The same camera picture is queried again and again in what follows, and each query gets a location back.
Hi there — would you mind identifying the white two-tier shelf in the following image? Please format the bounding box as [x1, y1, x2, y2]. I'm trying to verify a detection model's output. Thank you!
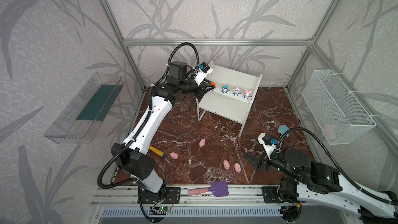
[197, 61, 262, 137]

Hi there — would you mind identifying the pink toy in basket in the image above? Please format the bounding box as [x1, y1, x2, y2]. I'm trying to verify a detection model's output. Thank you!
[323, 124, 337, 141]

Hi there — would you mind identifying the green circuit board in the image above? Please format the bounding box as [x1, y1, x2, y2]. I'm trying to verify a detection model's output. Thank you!
[151, 206, 172, 215]

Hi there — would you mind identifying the pink pig toy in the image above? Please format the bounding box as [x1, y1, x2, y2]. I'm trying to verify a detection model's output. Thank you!
[234, 163, 241, 173]
[223, 160, 230, 170]
[170, 152, 179, 160]
[199, 139, 206, 147]

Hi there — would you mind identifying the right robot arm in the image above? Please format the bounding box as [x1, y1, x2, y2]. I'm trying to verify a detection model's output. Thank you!
[245, 127, 398, 224]

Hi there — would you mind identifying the purple toy spatula pink handle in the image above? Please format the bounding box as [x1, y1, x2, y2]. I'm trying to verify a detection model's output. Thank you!
[188, 180, 229, 197]

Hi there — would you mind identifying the yellow toy shovel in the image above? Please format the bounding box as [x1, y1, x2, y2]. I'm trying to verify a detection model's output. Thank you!
[149, 146, 165, 157]

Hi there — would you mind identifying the blue green Doraemon figure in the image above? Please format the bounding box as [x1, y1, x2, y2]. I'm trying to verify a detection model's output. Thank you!
[221, 85, 229, 94]

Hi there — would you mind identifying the white wire mesh basket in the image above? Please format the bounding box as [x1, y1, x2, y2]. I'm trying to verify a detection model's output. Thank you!
[302, 69, 377, 145]

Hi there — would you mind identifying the clear plastic wall bin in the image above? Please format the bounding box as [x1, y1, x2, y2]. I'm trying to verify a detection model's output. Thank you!
[44, 72, 124, 144]

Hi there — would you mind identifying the white hooded Doraemon figure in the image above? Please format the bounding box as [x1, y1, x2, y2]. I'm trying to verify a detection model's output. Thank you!
[233, 87, 241, 97]

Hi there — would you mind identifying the light blue toy shovel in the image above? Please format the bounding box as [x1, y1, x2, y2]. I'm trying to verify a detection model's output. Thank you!
[277, 125, 289, 135]

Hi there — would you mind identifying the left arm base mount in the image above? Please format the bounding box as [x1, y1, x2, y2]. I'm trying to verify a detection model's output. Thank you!
[138, 186, 181, 204]

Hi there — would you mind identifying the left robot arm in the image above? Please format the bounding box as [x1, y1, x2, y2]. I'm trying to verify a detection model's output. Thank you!
[97, 42, 214, 194]

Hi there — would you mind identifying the pink hooded Doraemon figure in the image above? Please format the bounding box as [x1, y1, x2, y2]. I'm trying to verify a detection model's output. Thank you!
[243, 89, 252, 100]

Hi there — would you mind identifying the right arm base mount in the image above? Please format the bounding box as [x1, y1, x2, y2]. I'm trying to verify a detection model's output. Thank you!
[261, 186, 299, 204]

